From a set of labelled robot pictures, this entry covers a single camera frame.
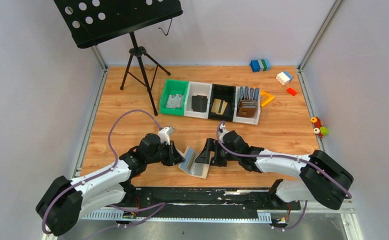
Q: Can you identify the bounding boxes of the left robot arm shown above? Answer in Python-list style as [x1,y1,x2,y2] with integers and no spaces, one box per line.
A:
[35,133,184,237]

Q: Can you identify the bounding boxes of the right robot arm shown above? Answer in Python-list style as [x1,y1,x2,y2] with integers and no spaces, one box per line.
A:
[203,130,354,210]

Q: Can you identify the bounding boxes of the gold cards in black bin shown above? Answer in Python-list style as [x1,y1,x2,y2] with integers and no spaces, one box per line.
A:
[211,98,228,115]

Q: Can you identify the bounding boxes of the black card in white bin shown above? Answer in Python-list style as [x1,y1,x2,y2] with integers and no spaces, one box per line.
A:
[191,95,209,113]

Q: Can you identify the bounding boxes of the silver cards in green bin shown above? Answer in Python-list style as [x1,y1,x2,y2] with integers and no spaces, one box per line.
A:
[165,94,185,109]

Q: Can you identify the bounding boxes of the white bin with wallets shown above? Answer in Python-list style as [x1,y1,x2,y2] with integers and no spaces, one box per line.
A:
[232,86,261,125]

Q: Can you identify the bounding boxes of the brown leather wallets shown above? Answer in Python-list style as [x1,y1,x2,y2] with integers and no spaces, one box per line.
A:
[237,100,258,118]

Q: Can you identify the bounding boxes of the black plastic bin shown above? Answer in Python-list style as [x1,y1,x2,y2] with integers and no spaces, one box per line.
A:
[208,84,236,122]

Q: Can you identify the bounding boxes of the white plastic bin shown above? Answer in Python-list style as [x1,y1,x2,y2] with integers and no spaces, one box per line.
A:
[183,81,212,119]

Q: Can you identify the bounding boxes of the green plastic bin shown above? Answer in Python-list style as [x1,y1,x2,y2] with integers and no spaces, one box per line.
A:
[159,79,189,116]

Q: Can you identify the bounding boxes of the yellow plastic angle piece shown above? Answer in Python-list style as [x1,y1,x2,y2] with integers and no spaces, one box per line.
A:
[260,90,275,108]

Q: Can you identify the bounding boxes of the blue green block stack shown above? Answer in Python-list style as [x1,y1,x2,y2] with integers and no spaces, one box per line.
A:
[249,58,272,73]

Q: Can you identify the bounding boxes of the red toy brick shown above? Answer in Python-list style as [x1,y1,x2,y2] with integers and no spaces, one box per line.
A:
[286,87,298,96]

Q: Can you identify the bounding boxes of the white blue toy block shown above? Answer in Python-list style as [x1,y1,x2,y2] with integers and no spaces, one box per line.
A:
[276,71,293,86]

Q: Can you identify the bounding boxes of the red green toy car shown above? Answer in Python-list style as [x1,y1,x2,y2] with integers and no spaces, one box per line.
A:
[310,116,329,139]

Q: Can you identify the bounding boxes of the black music stand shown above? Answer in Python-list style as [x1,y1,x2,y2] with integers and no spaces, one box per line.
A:
[54,0,184,116]

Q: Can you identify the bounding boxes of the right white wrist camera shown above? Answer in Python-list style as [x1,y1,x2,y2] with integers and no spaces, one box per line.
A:
[218,128,229,138]

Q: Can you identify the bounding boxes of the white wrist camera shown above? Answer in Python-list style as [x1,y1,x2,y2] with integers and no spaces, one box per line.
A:
[218,128,229,138]
[157,126,175,145]

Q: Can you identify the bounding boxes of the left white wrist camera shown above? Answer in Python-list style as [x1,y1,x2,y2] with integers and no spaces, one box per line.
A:
[157,126,175,145]

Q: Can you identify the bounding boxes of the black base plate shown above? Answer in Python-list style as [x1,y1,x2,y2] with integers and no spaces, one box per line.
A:
[118,187,301,220]

